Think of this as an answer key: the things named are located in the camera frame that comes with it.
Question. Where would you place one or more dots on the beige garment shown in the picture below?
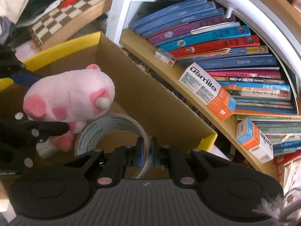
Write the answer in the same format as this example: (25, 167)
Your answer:
(12, 9)

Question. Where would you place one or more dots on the white blue orange box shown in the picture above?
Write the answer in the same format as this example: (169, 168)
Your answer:
(254, 140)

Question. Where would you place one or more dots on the row of leaning books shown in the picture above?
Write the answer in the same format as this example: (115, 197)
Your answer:
(265, 89)

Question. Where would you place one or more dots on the small white red box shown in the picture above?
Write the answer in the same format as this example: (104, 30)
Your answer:
(165, 56)

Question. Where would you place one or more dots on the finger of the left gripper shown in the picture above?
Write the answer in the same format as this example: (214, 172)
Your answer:
(18, 135)
(24, 78)

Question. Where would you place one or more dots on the yellow cardboard box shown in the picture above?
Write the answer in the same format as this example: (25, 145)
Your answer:
(160, 113)

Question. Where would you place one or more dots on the grey tape roll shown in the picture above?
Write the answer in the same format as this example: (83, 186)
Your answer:
(111, 131)

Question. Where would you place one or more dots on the white orange usmile box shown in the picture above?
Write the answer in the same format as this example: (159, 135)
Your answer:
(209, 91)

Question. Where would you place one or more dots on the large white charger block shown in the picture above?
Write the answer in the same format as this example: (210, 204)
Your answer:
(45, 149)

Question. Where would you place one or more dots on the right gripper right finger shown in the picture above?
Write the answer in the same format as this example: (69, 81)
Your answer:
(174, 160)

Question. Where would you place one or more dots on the wooden chessboard box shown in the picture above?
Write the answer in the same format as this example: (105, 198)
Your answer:
(60, 24)

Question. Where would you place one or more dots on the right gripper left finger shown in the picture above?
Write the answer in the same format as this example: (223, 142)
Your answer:
(121, 158)

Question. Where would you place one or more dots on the pink plush pig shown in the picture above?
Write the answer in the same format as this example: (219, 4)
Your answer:
(75, 97)

